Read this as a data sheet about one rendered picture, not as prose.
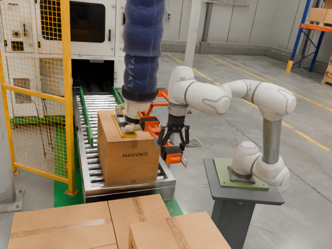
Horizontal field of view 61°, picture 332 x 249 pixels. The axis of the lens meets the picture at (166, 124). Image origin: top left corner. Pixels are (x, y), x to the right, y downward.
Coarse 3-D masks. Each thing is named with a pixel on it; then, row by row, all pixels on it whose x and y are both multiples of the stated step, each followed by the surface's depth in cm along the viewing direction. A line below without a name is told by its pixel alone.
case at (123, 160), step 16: (112, 112) 248; (112, 128) 219; (112, 144) 201; (128, 144) 205; (144, 144) 209; (112, 160) 206; (128, 160) 211; (144, 160) 215; (112, 176) 212; (128, 176) 217; (144, 176) 222
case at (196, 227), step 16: (144, 224) 132; (160, 224) 133; (176, 224) 134; (192, 224) 135; (208, 224) 136; (128, 240) 135; (144, 240) 123; (160, 240) 124; (176, 240) 125; (192, 240) 126; (208, 240) 127; (224, 240) 128
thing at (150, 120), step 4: (144, 116) 165; (148, 116) 166; (152, 116) 167; (140, 120) 164; (144, 120) 163; (148, 120) 164; (152, 120) 164; (156, 120) 165; (140, 124) 164; (144, 124) 159; (148, 124) 159; (152, 124) 160; (156, 124) 161; (144, 128) 160
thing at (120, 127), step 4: (112, 116) 195; (116, 116) 194; (120, 116) 190; (124, 116) 196; (116, 120) 190; (116, 124) 184; (120, 124) 183; (124, 124) 178; (128, 124) 184; (120, 128) 179; (120, 132) 174; (124, 132) 173; (128, 132) 174; (132, 132) 175; (124, 136) 171; (128, 136) 172; (132, 136) 173; (136, 136) 174
